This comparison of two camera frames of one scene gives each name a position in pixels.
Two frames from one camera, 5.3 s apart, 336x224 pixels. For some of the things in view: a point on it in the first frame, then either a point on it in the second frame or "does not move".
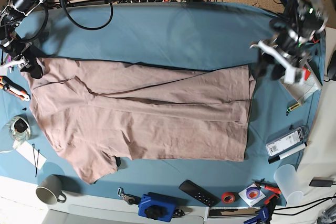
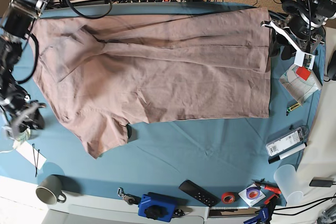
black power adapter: x=319 y=181 does not move
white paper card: x=31 y=153 does not move
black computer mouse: x=331 y=68 does not move
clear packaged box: x=292 y=139 does not move
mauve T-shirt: x=98 y=112 -> x=103 y=73
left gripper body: x=16 y=51 -> x=13 y=97
